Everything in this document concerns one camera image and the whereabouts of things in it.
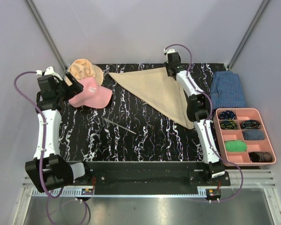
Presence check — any beige cloth napkin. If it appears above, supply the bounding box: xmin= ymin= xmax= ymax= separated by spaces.
xmin=109 ymin=67 xmax=194 ymax=129

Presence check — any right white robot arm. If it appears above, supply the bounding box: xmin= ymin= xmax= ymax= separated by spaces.
xmin=163 ymin=49 xmax=225 ymax=186

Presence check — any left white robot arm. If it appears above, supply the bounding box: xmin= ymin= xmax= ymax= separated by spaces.
xmin=25 ymin=72 xmax=92 ymax=194

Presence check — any beige bucket hat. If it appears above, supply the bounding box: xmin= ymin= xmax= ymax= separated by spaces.
xmin=68 ymin=59 xmax=104 ymax=85

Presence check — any pink baseball cap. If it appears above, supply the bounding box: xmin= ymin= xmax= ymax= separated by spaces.
xmin=69 ymin=77 xmax=112 ymax=109

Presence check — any blue checkered folded cloth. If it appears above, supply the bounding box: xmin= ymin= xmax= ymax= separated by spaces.
xmin=210 ymin=71 xmax=246 ymax=110

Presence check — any teal patterned rolled sock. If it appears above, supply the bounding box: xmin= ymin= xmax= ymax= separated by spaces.
xmin=240 ymin=120 xmax=261 ymax=129

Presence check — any green rolled sock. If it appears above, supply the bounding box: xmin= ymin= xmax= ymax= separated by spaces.
xmin=224 ymin=140 xmax=247 ymax=152

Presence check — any pink divided organizer tray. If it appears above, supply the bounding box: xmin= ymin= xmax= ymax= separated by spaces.
xmin=213 ymin=108 xmax=276 ymax=166

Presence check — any grey blue rolled sock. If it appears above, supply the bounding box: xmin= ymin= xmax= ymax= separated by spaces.
xmin=242 ymin=130 xmax=265 ymax=141

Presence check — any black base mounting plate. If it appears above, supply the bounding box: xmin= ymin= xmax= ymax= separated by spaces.
xmin=65 ymin=160 xmax=231 ymax=187

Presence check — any dark patterned rolled sock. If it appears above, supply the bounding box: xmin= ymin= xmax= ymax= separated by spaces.
xmin=249 ymin=151 xmax=273 ymax=163

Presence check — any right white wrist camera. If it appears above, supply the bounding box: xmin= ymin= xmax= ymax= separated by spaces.
xmin=163 ymin=48 xmax=176 ymax=55

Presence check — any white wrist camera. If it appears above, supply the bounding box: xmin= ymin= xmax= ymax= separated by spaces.
xmin=163 ymin=48 xmax=176 ymax=55
xmin=36 ymin=67 xmax=62 ymax=81

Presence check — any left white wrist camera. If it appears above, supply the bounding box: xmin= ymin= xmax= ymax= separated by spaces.
xmin=36 ymin=67 xmax=62 ymax=81

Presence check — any aluminium frame post right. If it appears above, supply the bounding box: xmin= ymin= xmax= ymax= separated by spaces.
xmin=227 ymin=0 xmax=271 ymax=70

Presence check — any aluminium frame post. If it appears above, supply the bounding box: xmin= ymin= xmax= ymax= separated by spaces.
xmin=24 ymin=0 xmax=67 ymax=71
xmin=227 ymin=0 xmax=271 ymax=70

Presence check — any aluminium frame post left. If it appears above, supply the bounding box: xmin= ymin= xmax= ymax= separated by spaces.
xmin=24 ymin=0 xmax=67 ymax=71

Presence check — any slotted aluminium rail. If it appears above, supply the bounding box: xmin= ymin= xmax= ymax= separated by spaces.
xmin=22 ymin=170 xmax=277 ymax=197

